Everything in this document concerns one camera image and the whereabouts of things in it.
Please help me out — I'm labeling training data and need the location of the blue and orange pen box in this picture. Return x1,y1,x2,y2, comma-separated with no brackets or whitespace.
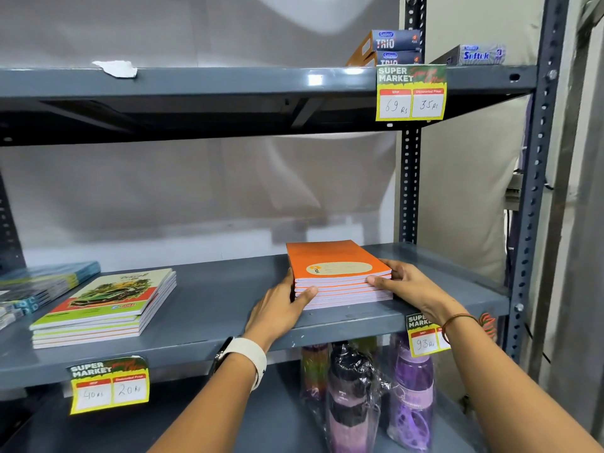
361,29,422,55
347,50,423,68

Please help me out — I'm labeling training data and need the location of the torn white paper label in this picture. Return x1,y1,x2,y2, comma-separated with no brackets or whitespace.
92,60,138,79

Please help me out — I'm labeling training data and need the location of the grey electrical box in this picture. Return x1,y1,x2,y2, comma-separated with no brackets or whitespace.
503,171,525,212

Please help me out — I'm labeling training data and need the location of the grey metal shelf rack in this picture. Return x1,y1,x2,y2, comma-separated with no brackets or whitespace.
0,0,572,453

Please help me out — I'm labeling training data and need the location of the stack of blue notebooks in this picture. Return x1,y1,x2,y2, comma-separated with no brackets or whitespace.
0,261,102,331

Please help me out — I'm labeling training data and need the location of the person's right hand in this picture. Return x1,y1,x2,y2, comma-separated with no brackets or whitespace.
366,259,469,327

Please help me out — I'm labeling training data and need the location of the person's left forearm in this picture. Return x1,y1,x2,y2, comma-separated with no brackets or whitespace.
148,346,258,453

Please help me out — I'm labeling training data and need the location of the person's left hand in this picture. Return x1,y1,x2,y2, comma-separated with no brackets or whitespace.
243,268,319,353

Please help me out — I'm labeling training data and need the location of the multicoloured plastic bottle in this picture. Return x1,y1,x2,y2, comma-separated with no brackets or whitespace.
300,343,331,402

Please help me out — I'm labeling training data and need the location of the grey pen box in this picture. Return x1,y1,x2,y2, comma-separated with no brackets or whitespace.
430,43,506,67

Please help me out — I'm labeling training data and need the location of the yellow green price tag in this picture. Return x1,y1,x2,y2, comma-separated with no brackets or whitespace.
66,356,151,416
406,312,497,358
376,64,448,122

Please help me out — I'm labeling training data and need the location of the white smartwatch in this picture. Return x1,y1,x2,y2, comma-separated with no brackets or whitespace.
209,337,268,391

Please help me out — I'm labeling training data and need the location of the purple plastic bottle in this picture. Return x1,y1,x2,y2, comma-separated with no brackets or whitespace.
386,332,437,451

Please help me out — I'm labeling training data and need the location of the person's right forearm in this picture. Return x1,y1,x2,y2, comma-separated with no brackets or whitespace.
443,314,604,453

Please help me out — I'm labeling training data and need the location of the black and pink wrapped bottle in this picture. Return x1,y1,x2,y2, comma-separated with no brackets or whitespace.
325,342,384,453

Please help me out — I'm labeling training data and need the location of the red thread bracelet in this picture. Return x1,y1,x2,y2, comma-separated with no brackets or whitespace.
441,313,480,345

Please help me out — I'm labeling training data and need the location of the stack of orange notebooks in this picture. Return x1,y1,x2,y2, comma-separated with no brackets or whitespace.
286,239,394,311

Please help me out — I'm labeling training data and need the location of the stack of car print notebooks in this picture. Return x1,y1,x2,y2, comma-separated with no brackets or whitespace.
29,268,177,350

